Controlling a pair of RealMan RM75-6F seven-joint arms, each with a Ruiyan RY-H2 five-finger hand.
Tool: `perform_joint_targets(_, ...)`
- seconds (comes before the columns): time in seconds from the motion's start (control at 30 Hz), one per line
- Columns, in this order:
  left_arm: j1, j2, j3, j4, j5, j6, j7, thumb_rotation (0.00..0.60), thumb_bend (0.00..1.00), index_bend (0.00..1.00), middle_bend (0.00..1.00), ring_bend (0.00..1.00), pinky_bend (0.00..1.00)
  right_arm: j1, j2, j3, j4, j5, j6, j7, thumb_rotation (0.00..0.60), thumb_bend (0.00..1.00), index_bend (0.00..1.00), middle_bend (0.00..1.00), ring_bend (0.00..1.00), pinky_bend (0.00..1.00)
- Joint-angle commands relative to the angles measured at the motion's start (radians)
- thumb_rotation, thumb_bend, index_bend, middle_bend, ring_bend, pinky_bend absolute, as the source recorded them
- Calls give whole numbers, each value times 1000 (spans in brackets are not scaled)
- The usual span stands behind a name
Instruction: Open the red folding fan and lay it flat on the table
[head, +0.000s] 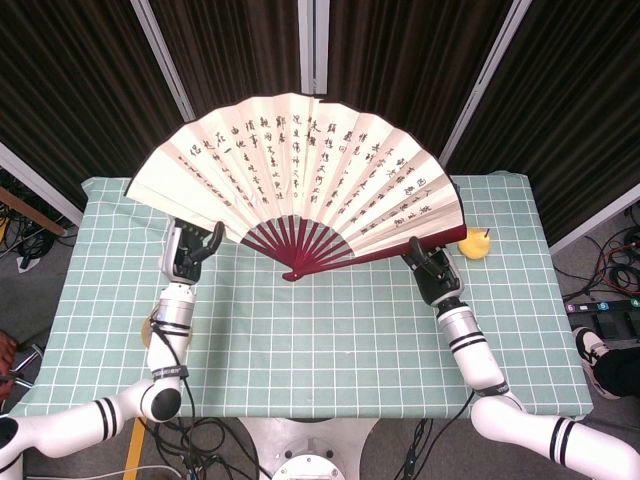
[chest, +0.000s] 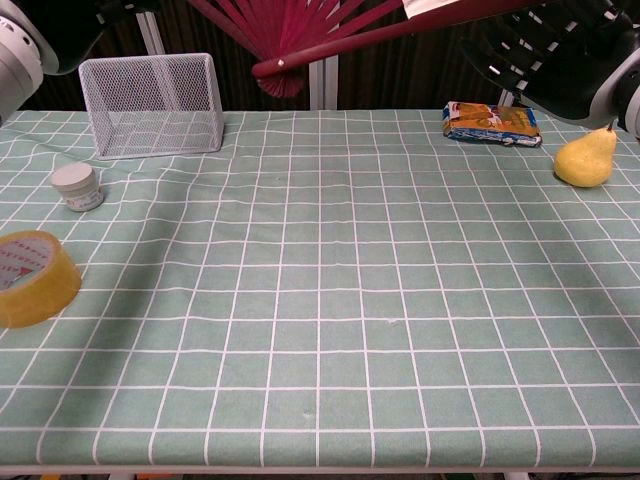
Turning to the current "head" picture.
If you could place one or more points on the black trouser leg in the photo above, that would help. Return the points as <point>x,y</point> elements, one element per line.
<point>622,372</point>

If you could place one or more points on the white and black shoe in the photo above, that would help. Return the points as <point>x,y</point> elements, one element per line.
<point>590,352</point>

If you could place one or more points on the yellow pear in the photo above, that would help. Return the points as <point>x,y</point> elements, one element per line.
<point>477,247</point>

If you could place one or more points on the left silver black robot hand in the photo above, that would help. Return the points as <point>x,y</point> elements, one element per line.
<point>180,255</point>

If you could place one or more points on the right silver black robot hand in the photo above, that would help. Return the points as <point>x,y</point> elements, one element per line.
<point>442,277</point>

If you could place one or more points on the dark pleated curtain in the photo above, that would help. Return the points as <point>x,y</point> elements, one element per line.
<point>400,50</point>

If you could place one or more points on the paper folding fan red ribs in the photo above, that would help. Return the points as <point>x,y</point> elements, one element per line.
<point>320,165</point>

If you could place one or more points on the white frame beam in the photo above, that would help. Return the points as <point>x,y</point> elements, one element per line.
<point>595,217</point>
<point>35,185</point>

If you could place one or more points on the chrome frame stool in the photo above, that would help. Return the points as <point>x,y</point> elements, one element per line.
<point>25,360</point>

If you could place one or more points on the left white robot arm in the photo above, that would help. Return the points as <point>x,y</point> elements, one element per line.
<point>167,350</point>

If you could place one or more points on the yellowish packing tape roll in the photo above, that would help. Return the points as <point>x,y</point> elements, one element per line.
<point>145,335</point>

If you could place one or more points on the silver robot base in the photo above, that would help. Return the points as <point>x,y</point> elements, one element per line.
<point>310,450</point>

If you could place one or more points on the brown wooden plank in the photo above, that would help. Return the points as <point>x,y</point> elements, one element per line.
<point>30,212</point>

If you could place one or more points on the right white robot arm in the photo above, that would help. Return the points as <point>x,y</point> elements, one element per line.
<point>475,360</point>

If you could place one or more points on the white frame post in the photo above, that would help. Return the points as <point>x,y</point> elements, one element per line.
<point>162,55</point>
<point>485,75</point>
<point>313,45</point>

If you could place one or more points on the green checked tablecloth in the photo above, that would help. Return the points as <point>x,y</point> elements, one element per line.
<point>320,340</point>

